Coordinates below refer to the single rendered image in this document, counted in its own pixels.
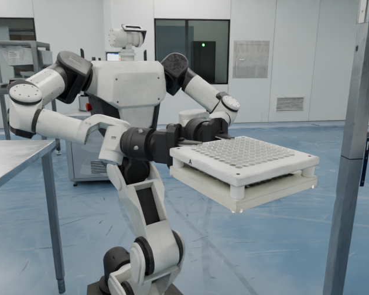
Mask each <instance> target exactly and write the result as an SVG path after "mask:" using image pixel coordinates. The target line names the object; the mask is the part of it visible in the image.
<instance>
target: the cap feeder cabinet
mask: <svg viewBox="0 0 369 295"><path fill-rule="evenodd" d="M79 109H80V108H73V109H71V110H69V111H68V112H66V113H65V114H64V115H65V116H69V117H72V118H76V119H79V120H82V121H83V120H85V119H87V118H89V117H90V116H91V113H90V111H89V112H87V111H83V110H79ZM103 140H104V137H103V136H102V134H101V133H100V132H99V130H96V131H94V132H91V133H90V134H89V136H88V139H87V142H86V144H85V145H81V144H78V143H74V142H70V141H67V140H65V143H66V155H67V167H68V173H69V179H70V181H73V182H74V185H73V186H77V184H76V182H77V181H96V180H109V178H108V175H107V168H106V167H105V166H104V165H103V164H102V163H101V161H100V160H99V159H98V157H99V155H100V151H101V147H102V144H103Z"/></svg>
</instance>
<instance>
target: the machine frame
mask: <svg viewBox="0 0 369 295"><path fill-rule="evenodd" d="M368 122H369V22H368V23H361V24H358V27H357V36H356V44H355V49H354V58H353V66H352V72H351V80H350V89H349V94H348V103H347V112H346V120H345V125H344V134H343V143H342V147H341V156H340V165H339V173H338V179H337V187H336V200H335V203H334V210H333V218H332V227H331V232H330V241H329V250H328V254H327V263H326V272H325V277H324V285H323V294H322V295H343V289H344V281H345V276H346V269H347V262H348V257H349V250H350V242H351V235H352V230H353V222H354V215H355V210H356V203H357V196H358V188H359V184H360V176H361V168H362V164H363V157H364V149H365V142H366V137H367V129H368Z"/></svg>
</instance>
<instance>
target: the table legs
mask: <svg viewBox="0 0 369 295"><path fill-rule="evenodd" d="M41 158H42V167H43V177H44V183H45V192H46V201H47V211H48V216H49V226H50V235H51V240H52V250H53V260H54V269H55V274H56V280H57V284H58V290H59V293H60V294H62V293H64V292H65V291H66V288H65V282H64V276H65V272H64V262H63V252H62V242H61V236H60V225H59V215H58V209H57V199H56V189H55V183H54V173H53V163H52V153H51V150H50V151H49V152H47V153H46V154H45V155H43V156H42V157H41Z"/></svg>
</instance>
